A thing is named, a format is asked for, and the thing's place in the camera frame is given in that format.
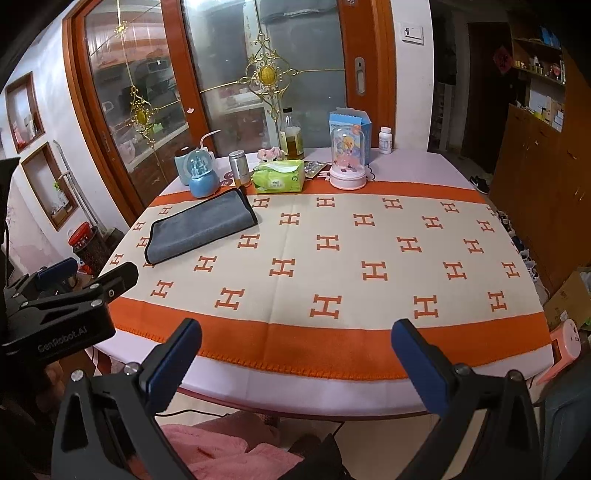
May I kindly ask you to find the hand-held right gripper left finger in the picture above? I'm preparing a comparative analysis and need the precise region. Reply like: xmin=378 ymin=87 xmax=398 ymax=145
xmin=52 ymin=318 xmax=204 ymax=480

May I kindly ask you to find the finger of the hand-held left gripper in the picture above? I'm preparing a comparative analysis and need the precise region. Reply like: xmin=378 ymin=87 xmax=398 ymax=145
xmin=4 ymin=257 xmax=78 ymax=302
xmin=25 ymin=261 xmax=140 ymax=319

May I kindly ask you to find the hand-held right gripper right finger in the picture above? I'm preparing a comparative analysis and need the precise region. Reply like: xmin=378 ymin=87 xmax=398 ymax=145
xmin=390 ymin=318 xmax=544 ymax=480

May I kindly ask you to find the grey towel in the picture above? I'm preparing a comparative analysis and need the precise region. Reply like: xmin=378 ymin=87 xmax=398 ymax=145
xmin=144 ymin=186 xmax=259 ymax=267

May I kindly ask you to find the dark woven basket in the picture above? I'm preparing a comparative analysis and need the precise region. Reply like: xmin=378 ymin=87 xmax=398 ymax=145
xmin=71 ymin=230 xmax=112 ymax=274

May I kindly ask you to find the red bucket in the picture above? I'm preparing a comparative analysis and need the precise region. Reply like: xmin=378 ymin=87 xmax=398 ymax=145
xmin=68 ymin=222 xmax=100 ymax=248

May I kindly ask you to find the pink fluffy garment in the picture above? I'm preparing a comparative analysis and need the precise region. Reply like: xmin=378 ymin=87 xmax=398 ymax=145
xmin=158 ymin=410 xmax=306 ymax=480

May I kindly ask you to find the blue snow globe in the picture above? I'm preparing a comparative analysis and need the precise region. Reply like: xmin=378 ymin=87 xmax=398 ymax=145
xmin=174 ymin=148 xmax=221 ymax=199

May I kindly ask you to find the orange patterned table blanket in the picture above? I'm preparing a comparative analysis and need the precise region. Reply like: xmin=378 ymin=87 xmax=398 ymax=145
xmin=99 ymin=180 xmax=556 ymax=382

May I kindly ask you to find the pink plastic stool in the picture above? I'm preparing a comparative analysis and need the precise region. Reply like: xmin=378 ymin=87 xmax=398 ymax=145
xmin=536 ymin=318 xmax=584 ymax=387

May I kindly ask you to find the row of shoes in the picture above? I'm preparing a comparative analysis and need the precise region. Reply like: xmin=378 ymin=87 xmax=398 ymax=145
xmin=496 ymin=209 xmax=542 ymax=283

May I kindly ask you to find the brown cardboard box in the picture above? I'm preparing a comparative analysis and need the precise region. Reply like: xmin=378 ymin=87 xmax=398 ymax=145
xmin=542 ymin=267 xmax=591 ymax=331

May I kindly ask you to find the wooden glass sliding door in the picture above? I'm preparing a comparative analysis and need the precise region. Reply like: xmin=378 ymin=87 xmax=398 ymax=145
xmin=64 ymin=0 xmax=399 ymax=223

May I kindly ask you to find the silver drink can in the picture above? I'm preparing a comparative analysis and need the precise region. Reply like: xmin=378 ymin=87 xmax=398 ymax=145
xmin=229 ymin=150 xmax=253 ymax=188

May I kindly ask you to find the green tissue pack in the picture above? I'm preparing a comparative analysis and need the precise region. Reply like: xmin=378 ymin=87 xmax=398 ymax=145
xmin=251 ymin=160 xmax=306 ymax=195

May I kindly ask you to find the pink dome music box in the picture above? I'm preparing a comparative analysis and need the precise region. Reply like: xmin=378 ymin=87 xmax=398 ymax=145
xmin=328 ymin=126 xmax=368 ymax=190

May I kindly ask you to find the wooden shelf cabinet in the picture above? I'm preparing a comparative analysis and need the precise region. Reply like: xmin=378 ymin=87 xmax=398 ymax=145
xmin=488 ymin=0 xmax=591 ymax=303

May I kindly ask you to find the glass oil bottle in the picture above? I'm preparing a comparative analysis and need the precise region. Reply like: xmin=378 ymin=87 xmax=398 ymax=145
xmin=279 ymin=107 xmax=305 ymax=160

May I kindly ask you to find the blue cardboard box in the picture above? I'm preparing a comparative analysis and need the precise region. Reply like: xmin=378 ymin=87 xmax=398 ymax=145
xmin=328 ymin=108 xmax=374 ymax=166

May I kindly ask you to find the black cable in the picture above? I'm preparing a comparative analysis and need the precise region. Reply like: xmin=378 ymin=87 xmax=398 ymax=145
xmin=156 ymin=408 xmax=232 ymax=419

